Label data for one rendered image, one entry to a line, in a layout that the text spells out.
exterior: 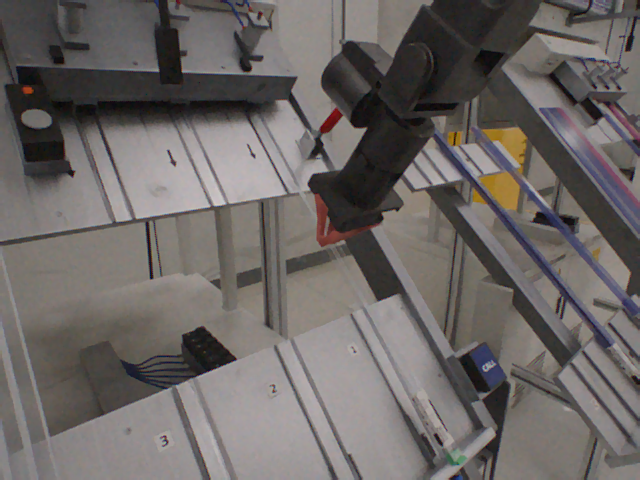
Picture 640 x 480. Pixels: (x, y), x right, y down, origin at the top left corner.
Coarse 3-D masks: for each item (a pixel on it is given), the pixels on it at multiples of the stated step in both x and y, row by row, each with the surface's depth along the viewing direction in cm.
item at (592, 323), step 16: (448, 144) 70; (464, 176) 68; (480, 192) 66; (496, 208) 65; (512, 224) 64; (528, 240) 63; (544, 256) 62; (544, 272) 61; (560, 288) 60; (576, 304) 59; (592, 320) 58; (608, 336) 57
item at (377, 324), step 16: (272, 144) 57; (288, 160) 57; (288, 176) 55; (304, 192) 55; (304, 208) 54; (336, 256) 51; (352, 272) 51; (352, 288) 50; (368, 304) 49; (368, 320) 49; (384, 336) 48; (400, 352) 47; (400, 368) 46; (416, 384) 46; (448, 448) 43
